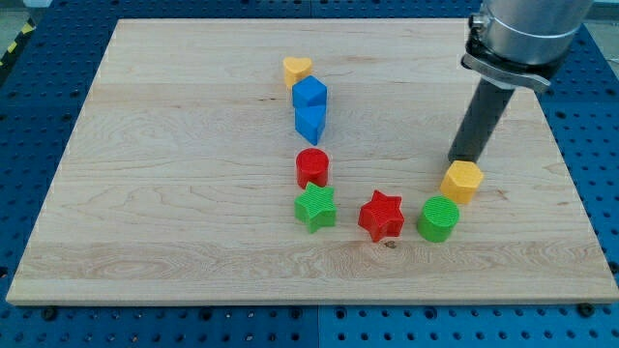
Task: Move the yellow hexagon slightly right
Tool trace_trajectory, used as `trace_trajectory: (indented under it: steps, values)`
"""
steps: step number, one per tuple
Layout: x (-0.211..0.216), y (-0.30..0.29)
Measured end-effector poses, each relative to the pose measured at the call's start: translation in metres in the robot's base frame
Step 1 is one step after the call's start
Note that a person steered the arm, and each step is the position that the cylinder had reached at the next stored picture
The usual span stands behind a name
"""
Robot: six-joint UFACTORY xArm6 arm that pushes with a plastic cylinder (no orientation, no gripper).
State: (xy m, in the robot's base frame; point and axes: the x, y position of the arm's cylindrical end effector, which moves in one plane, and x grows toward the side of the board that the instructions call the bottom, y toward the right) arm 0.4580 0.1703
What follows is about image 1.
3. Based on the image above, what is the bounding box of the yellow hexagon block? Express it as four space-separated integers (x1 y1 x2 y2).
439 160 484 204

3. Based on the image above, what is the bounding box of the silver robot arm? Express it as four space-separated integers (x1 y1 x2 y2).
461 0 593 93

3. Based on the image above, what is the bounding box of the red cylinder block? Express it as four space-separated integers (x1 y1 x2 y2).
295 148 330 189

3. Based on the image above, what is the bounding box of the light wooden board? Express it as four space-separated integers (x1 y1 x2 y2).
7 19 618 306

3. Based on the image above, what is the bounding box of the green star block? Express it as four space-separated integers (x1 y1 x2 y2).
294 182 338 234

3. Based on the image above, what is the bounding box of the blue triangular block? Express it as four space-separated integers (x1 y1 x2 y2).
295 105 327 145

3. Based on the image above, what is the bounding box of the blue cube block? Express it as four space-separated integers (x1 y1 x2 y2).
292 75 328 108

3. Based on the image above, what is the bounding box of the red star block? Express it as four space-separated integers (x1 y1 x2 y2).
358 189 405 243

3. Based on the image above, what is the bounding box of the yellow heart block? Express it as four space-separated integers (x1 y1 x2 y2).
282 56 313 89

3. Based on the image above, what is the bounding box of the green cylinder block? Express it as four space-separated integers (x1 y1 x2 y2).
417 195 459 243

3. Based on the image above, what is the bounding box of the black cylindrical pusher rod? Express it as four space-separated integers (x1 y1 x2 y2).
448 79 515 162

